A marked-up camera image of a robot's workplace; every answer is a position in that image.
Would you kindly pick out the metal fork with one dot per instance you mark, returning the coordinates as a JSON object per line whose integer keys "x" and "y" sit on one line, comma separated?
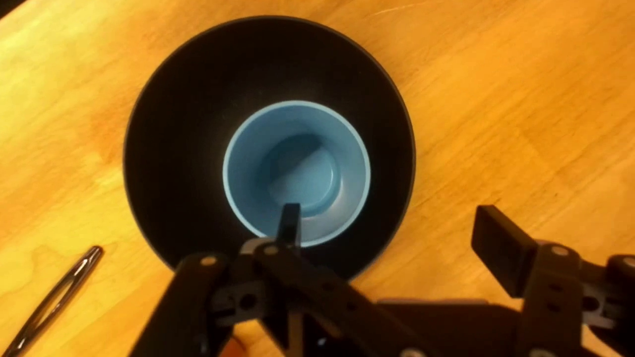
{"x": 60, "y": 297}

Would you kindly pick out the black bowl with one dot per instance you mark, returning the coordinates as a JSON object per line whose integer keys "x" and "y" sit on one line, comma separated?
{"x": 185, "y": 130}

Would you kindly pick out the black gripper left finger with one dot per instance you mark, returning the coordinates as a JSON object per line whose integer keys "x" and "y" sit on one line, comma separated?
{"x": 225, "y": 309}

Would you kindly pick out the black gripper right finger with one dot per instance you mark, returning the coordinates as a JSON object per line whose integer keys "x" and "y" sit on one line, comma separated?
{"x": 562, "y": 297}

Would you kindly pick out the light blue plastic cup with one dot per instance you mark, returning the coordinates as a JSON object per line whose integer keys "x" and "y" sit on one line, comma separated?
{"x": 299, "y": 170}

